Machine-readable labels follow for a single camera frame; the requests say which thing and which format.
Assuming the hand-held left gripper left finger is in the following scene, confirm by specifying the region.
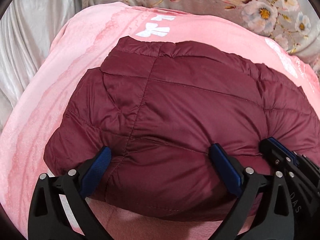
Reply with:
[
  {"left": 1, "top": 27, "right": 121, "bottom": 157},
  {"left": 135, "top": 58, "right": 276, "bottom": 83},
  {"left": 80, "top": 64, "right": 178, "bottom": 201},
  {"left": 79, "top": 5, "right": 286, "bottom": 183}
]
[{"left": 28, "top": 146, "right": 112, "bottom": 240}]

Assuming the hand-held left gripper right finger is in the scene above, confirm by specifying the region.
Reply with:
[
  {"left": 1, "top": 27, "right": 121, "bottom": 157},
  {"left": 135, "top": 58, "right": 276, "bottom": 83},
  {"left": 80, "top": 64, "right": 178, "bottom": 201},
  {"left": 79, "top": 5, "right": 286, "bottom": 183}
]
[{"left": 209, "top": 143, "right": 296, "bottom": 240}]

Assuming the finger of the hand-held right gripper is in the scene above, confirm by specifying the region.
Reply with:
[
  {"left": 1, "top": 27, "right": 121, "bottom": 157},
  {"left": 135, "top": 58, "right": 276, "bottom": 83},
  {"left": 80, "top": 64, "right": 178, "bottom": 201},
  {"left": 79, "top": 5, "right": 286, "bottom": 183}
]
[
  {"left": 258, "top": 137, "right": 300, "bottom": 173},
  {"left": 294, "top": 151, "right": 320, "bottom": 175}
]

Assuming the maroon quilted puffer jacket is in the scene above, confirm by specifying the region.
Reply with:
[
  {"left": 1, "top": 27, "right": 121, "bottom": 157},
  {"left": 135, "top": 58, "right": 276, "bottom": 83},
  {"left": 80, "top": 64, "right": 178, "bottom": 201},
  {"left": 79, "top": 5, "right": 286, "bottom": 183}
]
[{"left": 43, "top": 36, "right": 320, "bottom": 222}]

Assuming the pink fleece blanket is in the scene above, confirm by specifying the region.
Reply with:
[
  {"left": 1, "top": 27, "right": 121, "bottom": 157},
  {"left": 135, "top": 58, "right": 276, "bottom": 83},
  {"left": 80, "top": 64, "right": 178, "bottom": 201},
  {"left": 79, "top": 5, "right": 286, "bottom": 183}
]
[{"left": 0, "top": 1, "right": 320, "bottom": 240}]

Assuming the white satin cloth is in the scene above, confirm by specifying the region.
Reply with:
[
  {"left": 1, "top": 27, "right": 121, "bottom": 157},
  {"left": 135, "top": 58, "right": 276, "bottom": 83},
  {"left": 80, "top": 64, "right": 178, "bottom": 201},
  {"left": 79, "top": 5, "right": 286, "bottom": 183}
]
[{"left": 0, "top": 0, "right": 93, "bottom": 130}]

